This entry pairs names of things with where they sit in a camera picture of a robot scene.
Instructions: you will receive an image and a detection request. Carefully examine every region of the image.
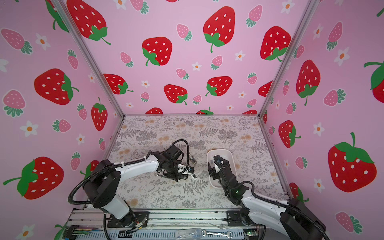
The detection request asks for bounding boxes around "black stapler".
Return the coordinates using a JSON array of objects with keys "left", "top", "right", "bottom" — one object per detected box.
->
[{"left": 155, "top": 173, "right": 189, "bottom": 182}]

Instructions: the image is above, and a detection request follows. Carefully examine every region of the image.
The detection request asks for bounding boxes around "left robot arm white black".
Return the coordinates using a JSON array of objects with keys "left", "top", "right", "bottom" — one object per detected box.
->
[{"left": 68, "top": 139, "right": 194, "bottom": 227}]

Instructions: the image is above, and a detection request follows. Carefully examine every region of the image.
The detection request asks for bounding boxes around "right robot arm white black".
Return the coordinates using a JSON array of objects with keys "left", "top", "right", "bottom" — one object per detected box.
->
[{"left": 208, "top": 155, "right": 329, "bottom": 240}]

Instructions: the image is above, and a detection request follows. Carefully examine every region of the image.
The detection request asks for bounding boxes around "white plastic tray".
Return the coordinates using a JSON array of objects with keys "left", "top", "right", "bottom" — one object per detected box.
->
[{"left": 206, "top": 149, "right": 238, "bottom": 189}]

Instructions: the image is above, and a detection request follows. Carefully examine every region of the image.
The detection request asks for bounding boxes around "silver wrench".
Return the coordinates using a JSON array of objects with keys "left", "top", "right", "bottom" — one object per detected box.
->
[{"left": 202, "top": 230, "right": 234, "bottom": 239}]

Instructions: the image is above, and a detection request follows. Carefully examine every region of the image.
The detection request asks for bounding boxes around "clear plastic bag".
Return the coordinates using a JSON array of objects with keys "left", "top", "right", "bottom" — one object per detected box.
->
[{"left": 175, "top": 228, "right": 203, "bottom": 240}]

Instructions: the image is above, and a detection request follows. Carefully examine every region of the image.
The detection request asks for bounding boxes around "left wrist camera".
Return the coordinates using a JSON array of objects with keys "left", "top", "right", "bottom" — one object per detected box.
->
[{"left": 182, "top": 167, "right": 197, "bottom": 180}]

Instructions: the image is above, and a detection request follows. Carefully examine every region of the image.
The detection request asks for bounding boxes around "aluminium rail base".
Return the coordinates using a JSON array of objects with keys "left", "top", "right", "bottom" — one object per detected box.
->
[{"left": 64, "top": 208, "right": 283, "bottom": 240}]

